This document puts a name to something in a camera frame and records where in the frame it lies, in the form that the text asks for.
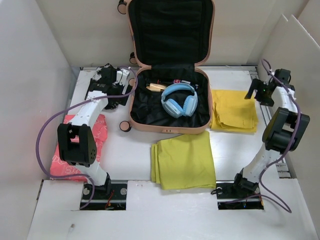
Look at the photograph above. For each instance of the pink open suitcase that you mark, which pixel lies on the pink open suitcase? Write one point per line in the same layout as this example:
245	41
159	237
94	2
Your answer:
171	40

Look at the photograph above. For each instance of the aluminium rail frame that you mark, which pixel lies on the aluminium rail frame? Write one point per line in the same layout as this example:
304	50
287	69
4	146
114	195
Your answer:
275	160

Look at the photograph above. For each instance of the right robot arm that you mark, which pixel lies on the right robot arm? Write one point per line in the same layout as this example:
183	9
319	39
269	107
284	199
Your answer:
301	124

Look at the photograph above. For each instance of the lime green cloth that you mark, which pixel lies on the lime green cloth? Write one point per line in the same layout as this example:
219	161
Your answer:
183	162

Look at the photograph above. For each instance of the black white patterned garment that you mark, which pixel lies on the black white patterned garment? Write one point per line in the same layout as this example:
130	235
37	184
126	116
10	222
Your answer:
94	85

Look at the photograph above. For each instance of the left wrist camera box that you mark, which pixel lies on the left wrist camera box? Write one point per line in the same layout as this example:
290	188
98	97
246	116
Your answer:
122	76

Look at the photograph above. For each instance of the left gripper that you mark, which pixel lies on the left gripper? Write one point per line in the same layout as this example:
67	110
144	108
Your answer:
120	87

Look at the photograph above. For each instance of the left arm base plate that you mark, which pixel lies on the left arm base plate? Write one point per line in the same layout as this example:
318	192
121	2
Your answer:
115	201

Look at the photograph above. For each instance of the light blue headphones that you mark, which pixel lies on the light blue headphones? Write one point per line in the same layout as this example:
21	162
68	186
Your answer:
175	108

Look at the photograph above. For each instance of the yellow cloth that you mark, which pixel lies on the yellow cloth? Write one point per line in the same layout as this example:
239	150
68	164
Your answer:
231	112

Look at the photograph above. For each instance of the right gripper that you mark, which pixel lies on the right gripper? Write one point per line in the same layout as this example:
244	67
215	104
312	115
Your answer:
257	86

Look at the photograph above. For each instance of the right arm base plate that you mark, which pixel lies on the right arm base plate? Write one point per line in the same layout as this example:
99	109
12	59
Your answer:
231	198

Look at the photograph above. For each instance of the cola glass bottle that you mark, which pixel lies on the cola glass bottle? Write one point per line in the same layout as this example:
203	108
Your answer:
181	81

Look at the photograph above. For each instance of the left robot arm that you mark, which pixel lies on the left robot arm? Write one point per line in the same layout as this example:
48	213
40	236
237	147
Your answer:
76	143

